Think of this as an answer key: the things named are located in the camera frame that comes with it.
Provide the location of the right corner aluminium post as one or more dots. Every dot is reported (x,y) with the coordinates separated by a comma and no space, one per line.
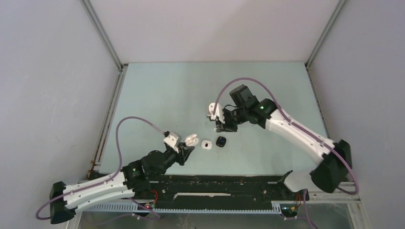
(325,32)

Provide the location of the white oval charging case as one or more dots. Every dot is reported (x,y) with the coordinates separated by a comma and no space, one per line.
(192,140)

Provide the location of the corner aluminium post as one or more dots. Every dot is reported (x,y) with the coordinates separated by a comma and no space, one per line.
(95,20)
(325,32)

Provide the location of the black charging case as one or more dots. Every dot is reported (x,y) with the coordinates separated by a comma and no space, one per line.
(221,141)

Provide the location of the aluminium frame rail front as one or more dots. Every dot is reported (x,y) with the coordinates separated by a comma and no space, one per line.
(316,196)

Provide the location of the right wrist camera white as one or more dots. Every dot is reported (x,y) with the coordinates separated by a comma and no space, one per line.
(215,112)

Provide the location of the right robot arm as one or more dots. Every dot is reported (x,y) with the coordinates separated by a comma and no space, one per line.
(332,159)

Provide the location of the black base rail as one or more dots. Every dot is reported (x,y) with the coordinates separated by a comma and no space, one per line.
(207,191)

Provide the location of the white cable duct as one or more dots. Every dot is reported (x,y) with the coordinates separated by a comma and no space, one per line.
(243,208)

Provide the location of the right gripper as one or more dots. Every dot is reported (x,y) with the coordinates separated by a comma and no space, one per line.
(225,127)

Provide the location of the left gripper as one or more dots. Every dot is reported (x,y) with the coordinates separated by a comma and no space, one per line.
(184,152)

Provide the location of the left corner aluminium post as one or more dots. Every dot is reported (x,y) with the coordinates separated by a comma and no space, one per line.
(95,20)

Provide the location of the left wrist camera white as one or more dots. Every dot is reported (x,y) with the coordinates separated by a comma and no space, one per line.
(172,140)

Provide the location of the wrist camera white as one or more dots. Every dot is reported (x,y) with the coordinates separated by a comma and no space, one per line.
(172,140)
(215,112)

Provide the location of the white gold-trimmed charging case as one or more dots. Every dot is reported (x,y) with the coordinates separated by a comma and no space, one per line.
(206,144)

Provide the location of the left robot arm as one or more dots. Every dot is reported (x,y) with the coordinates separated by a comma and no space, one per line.
(131,180)

